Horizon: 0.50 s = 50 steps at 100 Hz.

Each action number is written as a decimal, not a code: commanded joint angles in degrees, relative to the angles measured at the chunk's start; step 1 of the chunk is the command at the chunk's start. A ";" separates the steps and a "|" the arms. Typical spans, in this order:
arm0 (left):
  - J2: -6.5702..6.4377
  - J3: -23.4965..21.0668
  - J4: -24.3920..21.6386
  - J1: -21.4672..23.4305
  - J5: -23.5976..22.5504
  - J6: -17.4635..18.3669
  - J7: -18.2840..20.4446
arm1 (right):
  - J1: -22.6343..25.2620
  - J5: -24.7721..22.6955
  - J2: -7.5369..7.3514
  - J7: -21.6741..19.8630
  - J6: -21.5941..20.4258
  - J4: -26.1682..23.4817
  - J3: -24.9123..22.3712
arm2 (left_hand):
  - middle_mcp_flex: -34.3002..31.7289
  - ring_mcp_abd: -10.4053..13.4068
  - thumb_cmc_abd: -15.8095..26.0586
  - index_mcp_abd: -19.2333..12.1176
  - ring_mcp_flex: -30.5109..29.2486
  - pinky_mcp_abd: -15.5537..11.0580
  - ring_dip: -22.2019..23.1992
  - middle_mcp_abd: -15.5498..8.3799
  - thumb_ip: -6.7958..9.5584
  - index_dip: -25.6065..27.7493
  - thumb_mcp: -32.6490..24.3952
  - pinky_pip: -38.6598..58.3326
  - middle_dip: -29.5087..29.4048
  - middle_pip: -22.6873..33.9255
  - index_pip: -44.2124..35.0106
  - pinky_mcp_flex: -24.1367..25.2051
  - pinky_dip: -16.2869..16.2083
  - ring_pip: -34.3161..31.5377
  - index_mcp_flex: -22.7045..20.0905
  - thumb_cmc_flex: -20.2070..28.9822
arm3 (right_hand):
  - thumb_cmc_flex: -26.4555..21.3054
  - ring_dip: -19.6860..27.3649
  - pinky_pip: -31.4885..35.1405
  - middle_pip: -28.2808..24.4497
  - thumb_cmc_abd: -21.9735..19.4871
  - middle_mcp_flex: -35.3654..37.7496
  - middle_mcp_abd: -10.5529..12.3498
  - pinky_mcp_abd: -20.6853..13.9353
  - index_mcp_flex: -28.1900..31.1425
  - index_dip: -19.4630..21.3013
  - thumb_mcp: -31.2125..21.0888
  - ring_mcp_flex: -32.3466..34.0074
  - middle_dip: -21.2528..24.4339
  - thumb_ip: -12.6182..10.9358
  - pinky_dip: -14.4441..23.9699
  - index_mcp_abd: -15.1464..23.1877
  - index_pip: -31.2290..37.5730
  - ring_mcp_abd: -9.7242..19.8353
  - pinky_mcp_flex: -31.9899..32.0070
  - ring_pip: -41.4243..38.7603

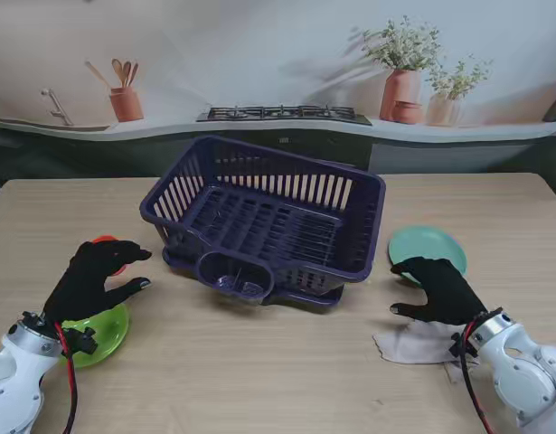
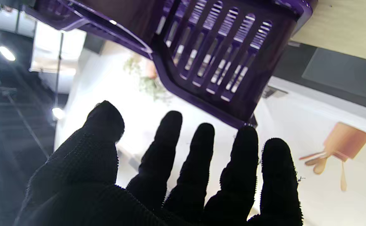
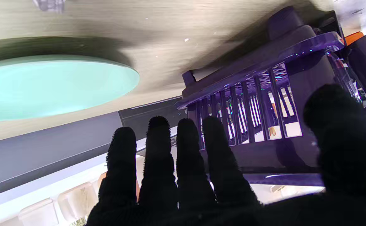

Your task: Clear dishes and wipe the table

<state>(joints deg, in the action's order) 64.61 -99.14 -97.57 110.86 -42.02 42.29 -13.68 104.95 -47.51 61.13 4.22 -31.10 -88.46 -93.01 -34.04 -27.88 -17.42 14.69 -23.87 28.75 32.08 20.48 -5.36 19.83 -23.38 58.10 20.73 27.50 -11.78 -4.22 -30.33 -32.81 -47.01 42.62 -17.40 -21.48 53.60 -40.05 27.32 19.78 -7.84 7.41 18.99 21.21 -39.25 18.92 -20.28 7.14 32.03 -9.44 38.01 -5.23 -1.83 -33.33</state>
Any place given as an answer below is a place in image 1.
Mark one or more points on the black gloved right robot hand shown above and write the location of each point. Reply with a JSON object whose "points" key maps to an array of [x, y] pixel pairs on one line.
{"points": [[445, 294]]}

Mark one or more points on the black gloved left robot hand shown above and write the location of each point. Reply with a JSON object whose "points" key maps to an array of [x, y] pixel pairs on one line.
{"points": [[83, 289]]}

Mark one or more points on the lime green bowl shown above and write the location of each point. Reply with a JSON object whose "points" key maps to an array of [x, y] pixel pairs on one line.
{"points": [[106, 334]]}

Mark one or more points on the teal plate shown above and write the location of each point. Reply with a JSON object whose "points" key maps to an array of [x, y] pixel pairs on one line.
{"points": [[422, 244]]}

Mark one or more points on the orange cup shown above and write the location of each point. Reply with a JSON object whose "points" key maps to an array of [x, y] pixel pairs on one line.
{"points": [[105, 238]]}

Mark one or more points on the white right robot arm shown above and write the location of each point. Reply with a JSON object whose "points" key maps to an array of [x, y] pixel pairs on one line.
{"points": [[526, 375]]}

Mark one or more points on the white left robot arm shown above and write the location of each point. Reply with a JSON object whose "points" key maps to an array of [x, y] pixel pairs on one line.
{"points": [[15, 375]]}

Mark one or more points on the grey wiping cloth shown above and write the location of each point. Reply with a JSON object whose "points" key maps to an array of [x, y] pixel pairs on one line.
{"points": [[413, 348]]}

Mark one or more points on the purple plastic dish rack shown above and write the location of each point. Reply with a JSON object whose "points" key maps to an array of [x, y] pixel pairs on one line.
{"points": [[259, 212]]}

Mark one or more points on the printed kitchen scene backdrop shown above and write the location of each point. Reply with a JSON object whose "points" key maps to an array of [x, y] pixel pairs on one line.
{"points": [[259, 45]]}

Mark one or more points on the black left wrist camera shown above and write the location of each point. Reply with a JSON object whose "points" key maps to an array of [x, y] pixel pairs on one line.
{"points": [[85, 341]]}

